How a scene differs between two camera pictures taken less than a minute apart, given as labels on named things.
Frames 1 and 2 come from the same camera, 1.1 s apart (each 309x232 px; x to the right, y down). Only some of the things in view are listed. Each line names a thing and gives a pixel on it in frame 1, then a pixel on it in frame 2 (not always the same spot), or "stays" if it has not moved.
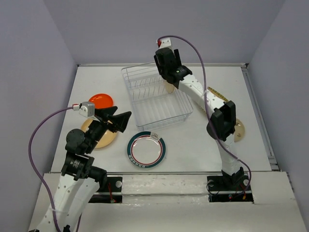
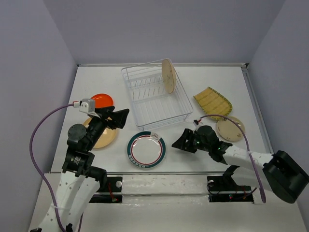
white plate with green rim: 146,149 stays
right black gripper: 176,57 -> 180,143
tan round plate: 108,138 stays
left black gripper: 119,121 stays
